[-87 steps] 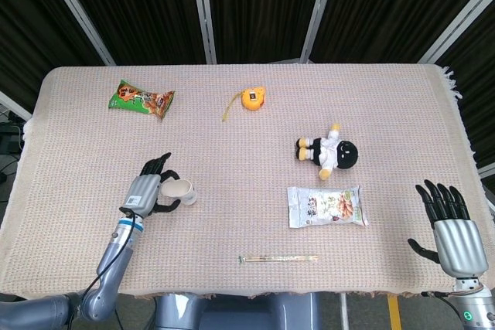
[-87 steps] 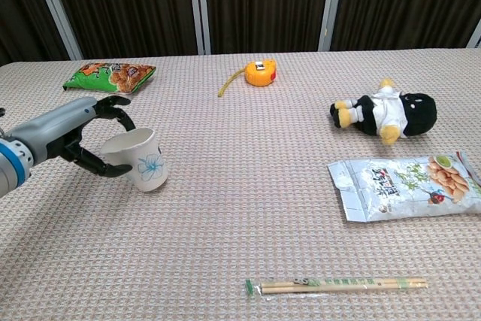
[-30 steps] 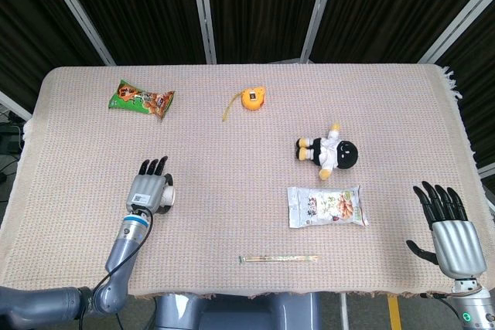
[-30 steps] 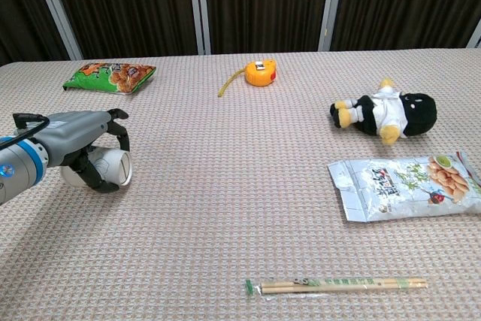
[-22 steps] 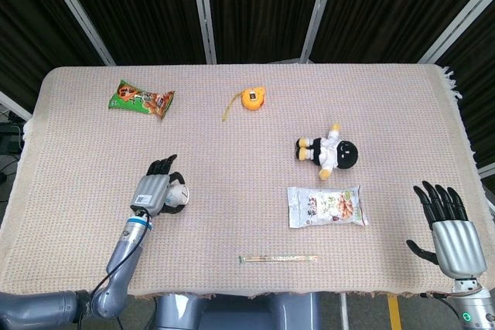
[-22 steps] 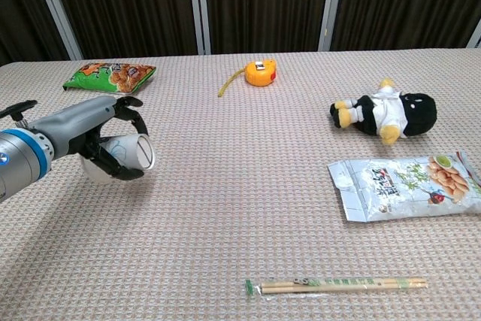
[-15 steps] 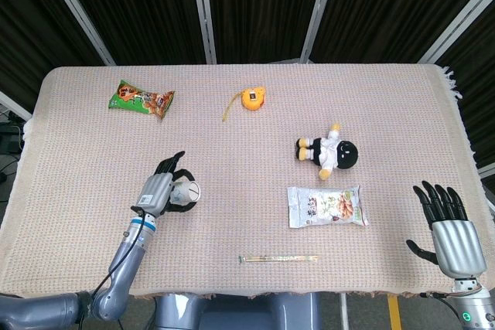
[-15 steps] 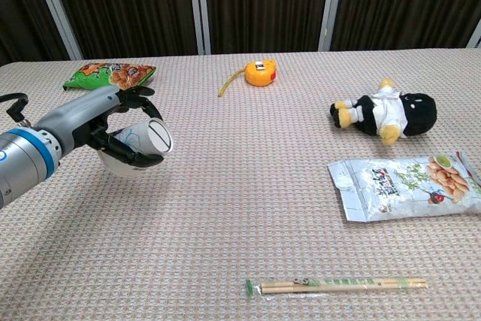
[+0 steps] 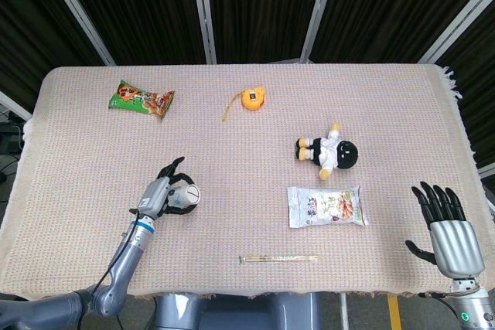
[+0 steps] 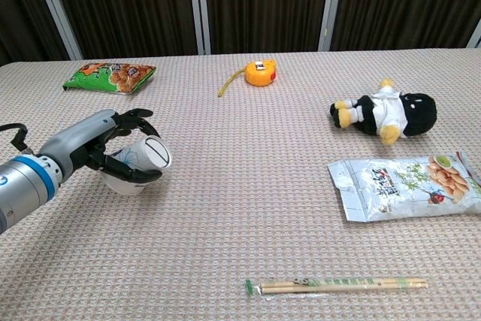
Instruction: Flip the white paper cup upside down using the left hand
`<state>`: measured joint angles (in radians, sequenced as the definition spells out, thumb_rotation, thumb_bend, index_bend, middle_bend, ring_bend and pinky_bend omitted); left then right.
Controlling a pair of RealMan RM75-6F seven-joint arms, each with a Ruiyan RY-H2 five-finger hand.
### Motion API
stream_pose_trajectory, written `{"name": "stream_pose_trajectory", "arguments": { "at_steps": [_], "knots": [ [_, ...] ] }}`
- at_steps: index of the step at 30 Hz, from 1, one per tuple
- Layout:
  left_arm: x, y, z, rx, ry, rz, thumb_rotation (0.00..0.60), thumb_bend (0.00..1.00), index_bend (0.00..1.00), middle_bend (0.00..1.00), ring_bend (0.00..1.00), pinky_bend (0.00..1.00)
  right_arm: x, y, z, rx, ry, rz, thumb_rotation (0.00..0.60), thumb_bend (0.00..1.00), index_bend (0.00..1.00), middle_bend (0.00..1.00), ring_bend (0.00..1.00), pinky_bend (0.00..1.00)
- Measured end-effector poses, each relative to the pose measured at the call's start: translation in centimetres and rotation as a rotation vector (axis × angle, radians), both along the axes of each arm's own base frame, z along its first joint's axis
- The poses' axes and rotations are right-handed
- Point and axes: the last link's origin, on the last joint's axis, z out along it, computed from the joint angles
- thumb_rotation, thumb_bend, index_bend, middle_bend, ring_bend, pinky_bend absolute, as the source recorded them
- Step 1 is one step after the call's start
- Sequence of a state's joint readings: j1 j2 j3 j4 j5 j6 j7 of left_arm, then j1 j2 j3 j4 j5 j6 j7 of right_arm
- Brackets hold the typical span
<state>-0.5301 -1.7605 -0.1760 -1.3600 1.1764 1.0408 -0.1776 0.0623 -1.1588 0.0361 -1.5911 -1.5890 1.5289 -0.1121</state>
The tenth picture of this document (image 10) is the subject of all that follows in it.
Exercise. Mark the beige woven tablecloth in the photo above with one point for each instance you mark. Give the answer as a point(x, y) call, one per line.
point(240, 204)

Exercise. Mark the clear chopstick wrapper green print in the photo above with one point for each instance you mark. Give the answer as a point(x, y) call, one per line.
point(338, 284)

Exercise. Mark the grey metal partition post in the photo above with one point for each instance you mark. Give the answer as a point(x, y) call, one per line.
point(474, 37)
point(199, 5)
point(56, 9)
point(327, 5)

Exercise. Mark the dark pleated curtain panel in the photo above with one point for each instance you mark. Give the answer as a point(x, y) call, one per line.
point(406, 1)
point(267, 5)
point(127, 5)
point(26, 9)

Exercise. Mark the orange tape measure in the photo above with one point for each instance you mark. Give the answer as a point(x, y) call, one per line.
point(259, 73)

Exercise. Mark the green snack bag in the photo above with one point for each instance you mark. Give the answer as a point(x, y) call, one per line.
point(109, 76)

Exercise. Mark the white snack bag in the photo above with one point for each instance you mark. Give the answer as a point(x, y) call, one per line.
point(398, 189)

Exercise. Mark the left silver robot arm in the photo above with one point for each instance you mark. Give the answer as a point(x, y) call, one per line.
point(22, 185)

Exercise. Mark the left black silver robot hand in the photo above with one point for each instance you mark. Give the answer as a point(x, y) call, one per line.
point(75, 137)

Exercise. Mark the white paper cup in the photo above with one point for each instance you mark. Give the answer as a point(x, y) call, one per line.
point(158, 153)

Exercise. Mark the bamboo chopstick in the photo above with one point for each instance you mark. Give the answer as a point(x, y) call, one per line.
point(278, 290)
point(278, 283)

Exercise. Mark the black white plush doll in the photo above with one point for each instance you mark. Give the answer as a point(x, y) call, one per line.
point(379, 114)

